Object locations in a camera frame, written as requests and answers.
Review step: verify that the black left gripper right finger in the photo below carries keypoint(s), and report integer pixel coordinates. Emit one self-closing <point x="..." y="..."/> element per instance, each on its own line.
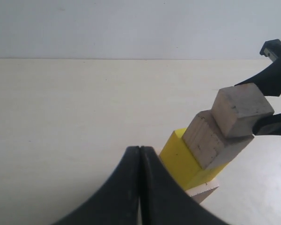
<point x="163" y="201"/>

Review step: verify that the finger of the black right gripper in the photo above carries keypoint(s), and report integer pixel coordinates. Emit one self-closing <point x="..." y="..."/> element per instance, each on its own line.
<point x="269" y="79"/>
<point x="270" y="125"/>

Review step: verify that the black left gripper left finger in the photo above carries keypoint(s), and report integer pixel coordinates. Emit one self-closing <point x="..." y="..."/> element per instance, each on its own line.
<point x="116" y="201"/>

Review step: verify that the large wooden cube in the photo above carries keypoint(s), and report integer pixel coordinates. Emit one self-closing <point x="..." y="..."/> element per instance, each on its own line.
<point x="201" y="192"/>

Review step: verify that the small wooden cube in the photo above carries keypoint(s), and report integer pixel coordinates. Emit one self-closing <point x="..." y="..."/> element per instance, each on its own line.
<point x="236" y="109"/>

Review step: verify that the yellow cube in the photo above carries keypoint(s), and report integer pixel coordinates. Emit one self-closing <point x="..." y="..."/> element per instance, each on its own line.
<point x="182" y="165"/>

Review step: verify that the medium wooden cube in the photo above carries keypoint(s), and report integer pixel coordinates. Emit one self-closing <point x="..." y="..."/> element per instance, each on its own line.
<point x="208" y="145"/>

